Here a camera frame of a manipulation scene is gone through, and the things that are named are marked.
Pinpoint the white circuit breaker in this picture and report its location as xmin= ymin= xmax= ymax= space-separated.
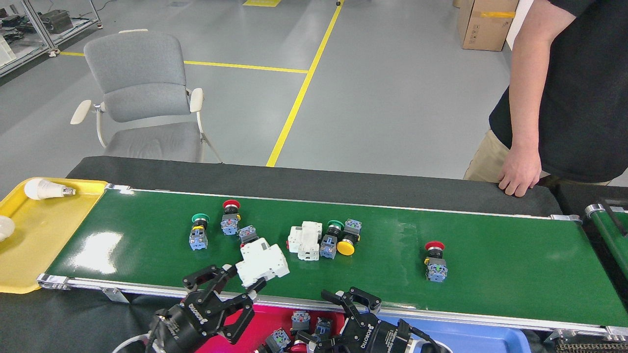
xmin=235 ymin=238 xmax=290 ymax=289
xmin=286 ymin=221 xmax=323 ymax=261

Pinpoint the person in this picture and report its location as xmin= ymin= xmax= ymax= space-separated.
xmin=463 ymin=0 xmax=628 ymax=198

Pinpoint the yellow plastic tray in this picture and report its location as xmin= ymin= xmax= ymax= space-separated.
xmin=0 ymin=177 xmax=108 ymax=295

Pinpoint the brown cardboard box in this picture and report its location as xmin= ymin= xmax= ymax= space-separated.
xmin=456 ymin=0 xmax=520 ymax=52

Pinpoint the yellow push button switch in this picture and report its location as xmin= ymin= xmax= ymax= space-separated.
xmin=337 ymin=219 xmax=363 ymax=256

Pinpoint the person's right hand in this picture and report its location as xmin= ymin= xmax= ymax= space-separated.
xmin=499 ymin=146 xmax=542 ymax=197

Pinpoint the black roller chain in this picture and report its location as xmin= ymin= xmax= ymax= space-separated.
xmin=554 ymin=341 xmax=628 ymax=353

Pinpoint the black metal guide bracket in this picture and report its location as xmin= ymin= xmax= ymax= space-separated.
xmin=600 ymin=198 xmax=628 ymax=224

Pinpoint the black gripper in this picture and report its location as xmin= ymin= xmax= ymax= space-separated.
xmin=150 ymin=265 xmax=268 ymax=351
xmin=297 ymin=288 xmax=418 ymax=353

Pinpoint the silver metal rack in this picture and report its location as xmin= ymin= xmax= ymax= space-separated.
xmin=0 ymin=0 xmax=104 ymax=76

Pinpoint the grey office chair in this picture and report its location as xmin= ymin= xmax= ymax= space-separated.
xmin=70 ymin=28 xmax=224 ymax=164

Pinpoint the green push button switch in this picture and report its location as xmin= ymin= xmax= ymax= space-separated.
xmin=319 ymin=220 xmax=345 ymax=260
xmin=189 ymin=213 xmax=210 ymax=251

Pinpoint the blue plastic bin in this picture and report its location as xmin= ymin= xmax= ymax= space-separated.
xmin=343 ymin=314 xmax=531 ymax=353

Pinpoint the red plastic bin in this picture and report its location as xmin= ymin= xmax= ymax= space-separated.
xmin=196 ymin=302 xmax=346 ymax=353

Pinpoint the black equipment case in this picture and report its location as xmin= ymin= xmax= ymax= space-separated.
xmin=39 ymin=10 xmax=74 ymax=34

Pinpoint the green conveyor belt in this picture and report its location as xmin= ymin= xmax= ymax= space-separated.
xmin=585 ymin=203 xmax=628 ymax=280
xmin=37 ymin=184 xmax=628 ymax=341

